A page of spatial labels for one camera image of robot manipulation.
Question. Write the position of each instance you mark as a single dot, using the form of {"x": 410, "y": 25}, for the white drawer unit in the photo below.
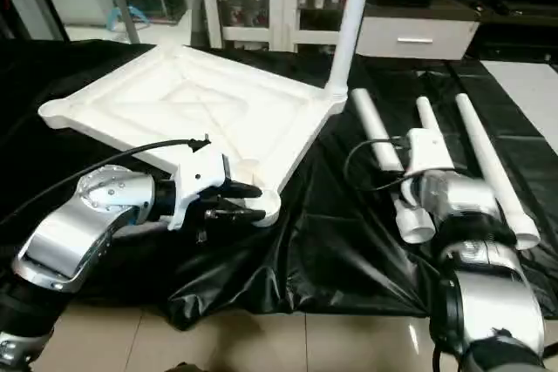
{"x": 418, "y": 28}

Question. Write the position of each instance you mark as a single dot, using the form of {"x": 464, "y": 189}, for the black work mat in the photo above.
{"x": 327, "y": 259}

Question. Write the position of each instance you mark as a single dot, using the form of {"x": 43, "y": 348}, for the teal plastic bag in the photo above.
{"x": 114, "y": 17}

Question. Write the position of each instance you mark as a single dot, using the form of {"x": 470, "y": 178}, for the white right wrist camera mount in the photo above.
{"x": 429, "y": 150}

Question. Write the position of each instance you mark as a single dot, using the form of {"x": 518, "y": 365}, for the white plastic table leg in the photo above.
{"x": 349, "y": 32}
{"x": 428, "y": 112}
{"x": 377, "y": 128}
{"x": 492, "y": 163}

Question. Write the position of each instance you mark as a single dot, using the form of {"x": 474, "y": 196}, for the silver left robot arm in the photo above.
{"x": 87, "y": 224}

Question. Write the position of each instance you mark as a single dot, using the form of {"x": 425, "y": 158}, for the white glass door cabinet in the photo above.
{"x": 283, "y": 2}

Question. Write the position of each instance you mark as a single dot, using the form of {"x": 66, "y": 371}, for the white plastic table top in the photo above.
{"x": 196, "y": 102}

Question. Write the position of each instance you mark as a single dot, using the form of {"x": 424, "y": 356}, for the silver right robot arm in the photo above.
{"x": 479, "y": 267}

